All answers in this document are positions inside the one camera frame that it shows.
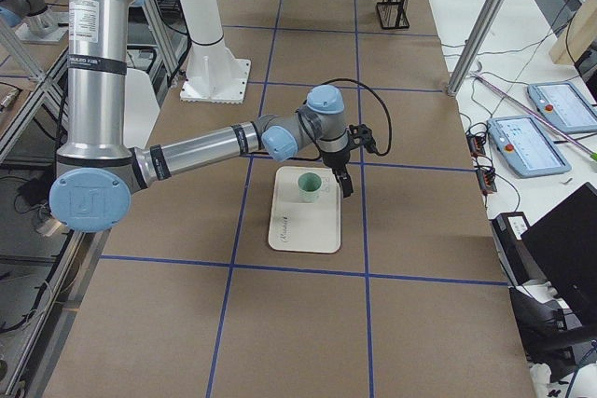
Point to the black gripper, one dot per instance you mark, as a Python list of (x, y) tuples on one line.
[(335, 158)]

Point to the light green cup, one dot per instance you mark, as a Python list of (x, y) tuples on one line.
[(309, 184)]

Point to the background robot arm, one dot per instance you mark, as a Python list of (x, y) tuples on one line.
[(34, 21)]

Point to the cream rabbit tray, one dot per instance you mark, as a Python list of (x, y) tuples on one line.
[(297, 225)]

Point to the near teach pendant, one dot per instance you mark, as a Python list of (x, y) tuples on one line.
[(526, 147)]

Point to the teach pendant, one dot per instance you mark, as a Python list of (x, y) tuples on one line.
[(564, 106), (526, 147)]

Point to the black box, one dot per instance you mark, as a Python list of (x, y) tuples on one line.
[(519, 264)]

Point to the black laptop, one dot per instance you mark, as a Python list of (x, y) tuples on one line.
[(563, 244)]

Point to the white chair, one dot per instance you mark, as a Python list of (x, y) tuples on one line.
[(141, 108)]

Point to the far teach pendant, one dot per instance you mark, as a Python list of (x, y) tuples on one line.
[(564, 106)]

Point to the metal reacher stick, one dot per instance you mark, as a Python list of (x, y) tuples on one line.
[(567, 137)]

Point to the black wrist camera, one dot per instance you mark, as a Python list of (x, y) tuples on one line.
[(361, 136)]

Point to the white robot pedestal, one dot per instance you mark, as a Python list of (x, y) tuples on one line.
[(213, 74)]

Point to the black wire cup rack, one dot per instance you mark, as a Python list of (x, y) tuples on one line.
[(392, 14)]

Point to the aluminium frame post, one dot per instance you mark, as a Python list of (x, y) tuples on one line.
[(476, 38)]

